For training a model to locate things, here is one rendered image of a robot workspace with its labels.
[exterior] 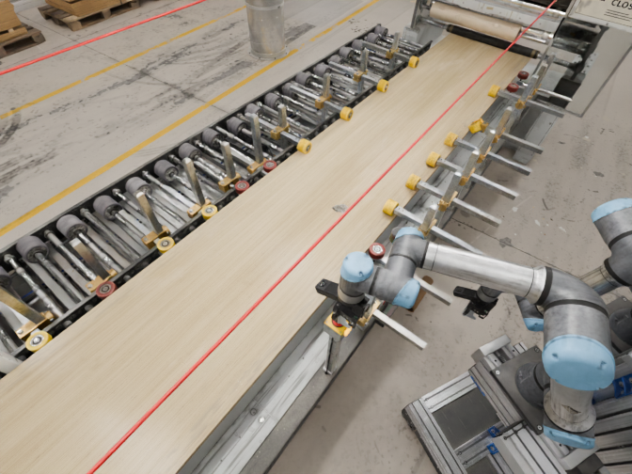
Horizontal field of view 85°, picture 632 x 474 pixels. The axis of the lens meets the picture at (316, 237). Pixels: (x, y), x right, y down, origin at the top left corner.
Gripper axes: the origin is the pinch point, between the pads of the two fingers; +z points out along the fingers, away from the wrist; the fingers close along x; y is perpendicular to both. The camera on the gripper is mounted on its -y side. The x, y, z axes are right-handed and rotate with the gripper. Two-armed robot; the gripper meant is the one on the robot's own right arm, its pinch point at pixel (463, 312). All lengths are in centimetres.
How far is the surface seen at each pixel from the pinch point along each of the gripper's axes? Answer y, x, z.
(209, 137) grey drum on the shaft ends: -185, 11, -1
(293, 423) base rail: -33, -82, 13
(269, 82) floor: -313, 198, 83
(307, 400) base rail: -35, -72, 13
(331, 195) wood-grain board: -88, 16, -7
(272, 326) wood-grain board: -61, -62, -7
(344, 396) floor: -27, -44, 83
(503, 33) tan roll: -80, 250, -22
